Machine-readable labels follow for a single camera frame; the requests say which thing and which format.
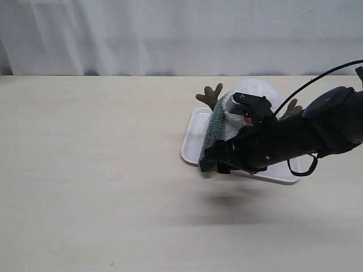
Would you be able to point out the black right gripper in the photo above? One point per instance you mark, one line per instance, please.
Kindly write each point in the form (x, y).
(254, 150)

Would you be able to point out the green fuzzy scarf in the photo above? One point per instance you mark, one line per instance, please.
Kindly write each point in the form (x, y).
(219, 127)

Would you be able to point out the white plush snowman toy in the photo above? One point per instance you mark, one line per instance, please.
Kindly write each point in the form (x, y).
(259, 97)

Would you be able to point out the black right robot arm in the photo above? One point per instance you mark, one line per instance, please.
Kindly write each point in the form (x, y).
(334, 118)

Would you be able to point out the white plastic tray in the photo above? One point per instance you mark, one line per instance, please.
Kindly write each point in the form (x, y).
(192, 144)

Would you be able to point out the white backdrop curtain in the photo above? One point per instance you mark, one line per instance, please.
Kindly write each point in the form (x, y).
(181, 38)

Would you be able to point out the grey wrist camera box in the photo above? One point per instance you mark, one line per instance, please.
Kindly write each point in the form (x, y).
(235, 105)

